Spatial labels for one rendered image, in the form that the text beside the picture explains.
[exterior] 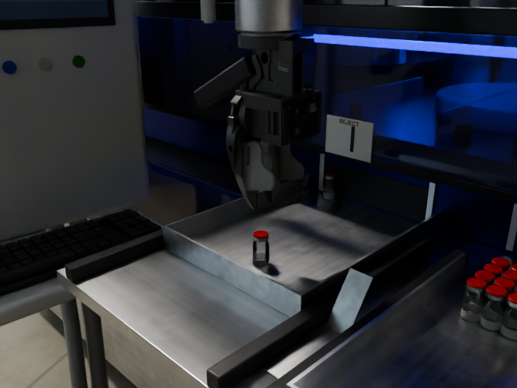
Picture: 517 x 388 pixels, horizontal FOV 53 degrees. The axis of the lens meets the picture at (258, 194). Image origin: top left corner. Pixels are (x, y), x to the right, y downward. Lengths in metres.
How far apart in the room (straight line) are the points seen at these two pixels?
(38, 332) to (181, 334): 1.68
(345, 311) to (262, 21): 0.32
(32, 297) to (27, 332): 1.41
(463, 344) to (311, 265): 0.22
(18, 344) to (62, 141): 1.29
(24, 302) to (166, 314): 0.29
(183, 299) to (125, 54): 0.57
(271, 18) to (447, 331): 0.39
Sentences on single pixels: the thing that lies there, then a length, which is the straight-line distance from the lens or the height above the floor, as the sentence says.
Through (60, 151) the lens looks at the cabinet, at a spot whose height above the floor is 0.95.
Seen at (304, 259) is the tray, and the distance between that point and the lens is 0.73.
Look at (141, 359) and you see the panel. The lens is 1.64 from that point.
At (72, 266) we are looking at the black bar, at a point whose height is 0.90.
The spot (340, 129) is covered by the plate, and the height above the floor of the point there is 1.03.
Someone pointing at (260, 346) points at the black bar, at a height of 0.90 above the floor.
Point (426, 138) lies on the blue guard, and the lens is 0.74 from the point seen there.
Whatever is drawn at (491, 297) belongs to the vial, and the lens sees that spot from 0.62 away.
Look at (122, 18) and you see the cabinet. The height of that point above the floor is 1.18.
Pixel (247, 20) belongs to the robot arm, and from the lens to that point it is 0.58.
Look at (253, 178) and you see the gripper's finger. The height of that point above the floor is 1.02.
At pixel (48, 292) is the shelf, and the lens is 0.86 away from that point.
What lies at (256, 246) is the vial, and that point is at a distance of 0.69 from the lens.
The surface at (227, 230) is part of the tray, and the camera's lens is 0.81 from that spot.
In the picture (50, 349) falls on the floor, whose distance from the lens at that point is 2.14.
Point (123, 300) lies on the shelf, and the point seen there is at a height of 0.88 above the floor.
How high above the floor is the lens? 1.23
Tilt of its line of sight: 21 degrees down
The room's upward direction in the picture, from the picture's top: straight up
